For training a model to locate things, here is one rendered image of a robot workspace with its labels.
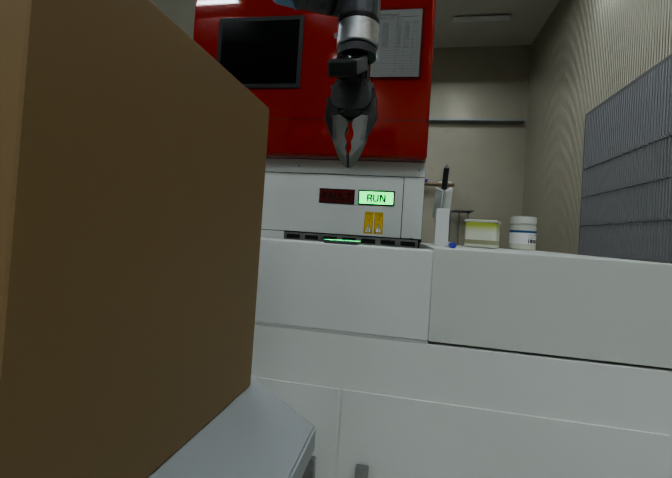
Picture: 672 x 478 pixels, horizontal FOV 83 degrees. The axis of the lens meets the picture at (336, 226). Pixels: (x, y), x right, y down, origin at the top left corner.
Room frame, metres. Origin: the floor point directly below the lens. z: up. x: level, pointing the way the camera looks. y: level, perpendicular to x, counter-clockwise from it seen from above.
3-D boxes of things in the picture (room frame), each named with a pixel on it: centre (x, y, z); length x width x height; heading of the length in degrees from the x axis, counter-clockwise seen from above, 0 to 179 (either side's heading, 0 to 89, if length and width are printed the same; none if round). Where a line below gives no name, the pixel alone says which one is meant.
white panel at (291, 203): (1.29, 0.13, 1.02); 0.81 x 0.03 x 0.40; 80
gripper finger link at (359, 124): (0.68, -0.03, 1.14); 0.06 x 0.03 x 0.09; 170
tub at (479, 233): (0.93, -0.36, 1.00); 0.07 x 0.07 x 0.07; 60
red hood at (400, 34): (1.60, 0.07, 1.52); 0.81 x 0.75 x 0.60; 80
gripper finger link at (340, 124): (0.69, 0.00, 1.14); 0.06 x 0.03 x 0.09; 170
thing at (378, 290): (0.69, 0.11, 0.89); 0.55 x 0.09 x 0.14; 80
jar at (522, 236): (1.11, -0.54, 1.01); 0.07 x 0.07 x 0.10
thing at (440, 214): (0.88, -0.24, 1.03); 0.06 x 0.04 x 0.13; 170
